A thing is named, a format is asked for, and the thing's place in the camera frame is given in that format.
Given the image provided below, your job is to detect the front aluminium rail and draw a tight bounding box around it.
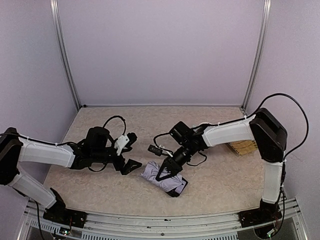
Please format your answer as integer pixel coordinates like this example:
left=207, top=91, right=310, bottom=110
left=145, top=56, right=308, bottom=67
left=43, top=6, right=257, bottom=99
left=18, top=197, right=308, bottom=240

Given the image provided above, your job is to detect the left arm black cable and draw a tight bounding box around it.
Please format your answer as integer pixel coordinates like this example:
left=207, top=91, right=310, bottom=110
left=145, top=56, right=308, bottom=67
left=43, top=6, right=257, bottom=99
left=102, top=115, right=128, bottom=137

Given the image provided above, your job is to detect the woven bamboo tray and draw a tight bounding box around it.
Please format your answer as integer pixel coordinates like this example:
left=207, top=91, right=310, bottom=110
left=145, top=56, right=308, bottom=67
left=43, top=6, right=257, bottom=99
left=228, top=140, right=258, bottom=156

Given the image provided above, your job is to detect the right aluminium frame post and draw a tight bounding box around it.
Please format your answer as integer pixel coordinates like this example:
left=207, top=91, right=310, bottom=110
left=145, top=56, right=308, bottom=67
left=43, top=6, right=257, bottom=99
left=241, top=0, right=272, bottom=112

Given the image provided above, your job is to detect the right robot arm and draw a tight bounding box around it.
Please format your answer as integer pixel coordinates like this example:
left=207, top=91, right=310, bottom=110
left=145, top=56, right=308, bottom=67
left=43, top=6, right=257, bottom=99
left=155, top=108, right=288, bottom=208

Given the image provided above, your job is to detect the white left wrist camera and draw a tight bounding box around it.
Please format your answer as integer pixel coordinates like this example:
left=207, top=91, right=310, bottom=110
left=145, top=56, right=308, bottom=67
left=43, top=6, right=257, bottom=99
left=114, top=132, right=138, bottom=156

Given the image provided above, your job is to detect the aluminium frame post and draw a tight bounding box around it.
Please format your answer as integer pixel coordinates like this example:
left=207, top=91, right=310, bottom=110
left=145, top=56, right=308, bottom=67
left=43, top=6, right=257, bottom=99
left=49, top=0, right=82, bottom=111
left=241, top=0, right=272, bottom=112

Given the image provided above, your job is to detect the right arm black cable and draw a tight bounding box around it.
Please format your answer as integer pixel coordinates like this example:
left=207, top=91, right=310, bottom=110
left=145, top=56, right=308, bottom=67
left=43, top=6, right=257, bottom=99
left=252, top=93, right=310, bottom=161

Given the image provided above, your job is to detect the left aluminium frame post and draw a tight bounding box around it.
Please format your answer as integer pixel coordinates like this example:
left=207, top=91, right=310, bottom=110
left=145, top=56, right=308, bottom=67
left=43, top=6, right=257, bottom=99
left=49, top=0, right=82, bottom=111

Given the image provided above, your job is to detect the lavender folding umbrella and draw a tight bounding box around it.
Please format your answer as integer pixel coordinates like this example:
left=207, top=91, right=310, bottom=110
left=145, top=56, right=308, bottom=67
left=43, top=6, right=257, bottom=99
left=140, top=161, right=189, bottom=198

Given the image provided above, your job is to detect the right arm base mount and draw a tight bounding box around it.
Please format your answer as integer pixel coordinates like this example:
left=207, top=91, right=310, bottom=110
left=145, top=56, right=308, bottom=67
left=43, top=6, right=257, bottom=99
left=238, top=208, right=282, bottom=228

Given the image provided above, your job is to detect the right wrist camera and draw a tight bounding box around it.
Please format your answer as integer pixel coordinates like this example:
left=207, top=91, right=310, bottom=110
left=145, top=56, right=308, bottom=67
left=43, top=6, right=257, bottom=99
left=147, top=144, right=173, bottom=157

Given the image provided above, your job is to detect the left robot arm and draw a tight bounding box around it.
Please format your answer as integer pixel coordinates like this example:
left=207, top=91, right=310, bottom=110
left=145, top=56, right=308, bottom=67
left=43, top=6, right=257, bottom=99
left=0, top=126, right=142, bottom=215

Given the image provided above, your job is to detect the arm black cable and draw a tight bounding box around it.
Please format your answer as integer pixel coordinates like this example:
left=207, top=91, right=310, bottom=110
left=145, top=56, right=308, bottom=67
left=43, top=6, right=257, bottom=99
left=252, top=93, right=310, bottom=161
left=102, top=115, right=128, bottom=137

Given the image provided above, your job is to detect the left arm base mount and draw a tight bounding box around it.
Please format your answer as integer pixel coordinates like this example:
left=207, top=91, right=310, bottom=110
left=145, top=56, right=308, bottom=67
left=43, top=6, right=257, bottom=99
left=43, top=208, right=87, bottom=229

